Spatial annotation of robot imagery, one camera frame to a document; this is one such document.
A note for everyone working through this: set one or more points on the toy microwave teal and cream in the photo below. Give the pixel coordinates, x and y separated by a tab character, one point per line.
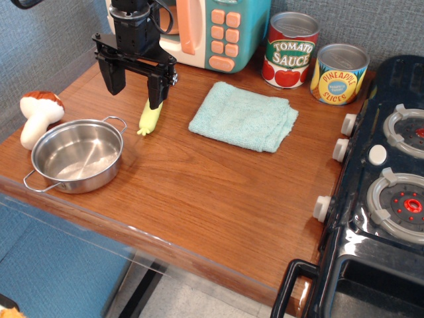
216	35

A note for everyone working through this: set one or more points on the black toy stove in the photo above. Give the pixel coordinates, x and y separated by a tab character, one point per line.
371	262

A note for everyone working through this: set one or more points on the stainless steel pot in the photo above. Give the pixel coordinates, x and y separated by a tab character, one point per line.
78	156

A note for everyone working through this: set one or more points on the spoon with yellow corn handle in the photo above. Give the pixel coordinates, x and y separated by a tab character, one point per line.
148	119

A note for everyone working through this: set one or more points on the tomato sauce can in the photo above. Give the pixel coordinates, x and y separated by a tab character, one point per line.
292	39

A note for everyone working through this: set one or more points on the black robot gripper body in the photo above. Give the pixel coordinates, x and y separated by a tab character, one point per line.
135	43

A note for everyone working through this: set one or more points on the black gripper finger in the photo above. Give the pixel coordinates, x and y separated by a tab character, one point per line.
113	76
158	88

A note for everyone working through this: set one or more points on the orange plush object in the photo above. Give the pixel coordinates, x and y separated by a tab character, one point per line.
11	313

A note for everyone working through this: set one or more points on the light blue folded towel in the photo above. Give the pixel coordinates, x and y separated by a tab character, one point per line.
242	118

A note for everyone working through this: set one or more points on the plush mushroom toy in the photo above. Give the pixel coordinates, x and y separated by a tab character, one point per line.
41	109

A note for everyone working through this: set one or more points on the pineapple slices can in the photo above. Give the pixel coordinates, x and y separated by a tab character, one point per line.
338	74

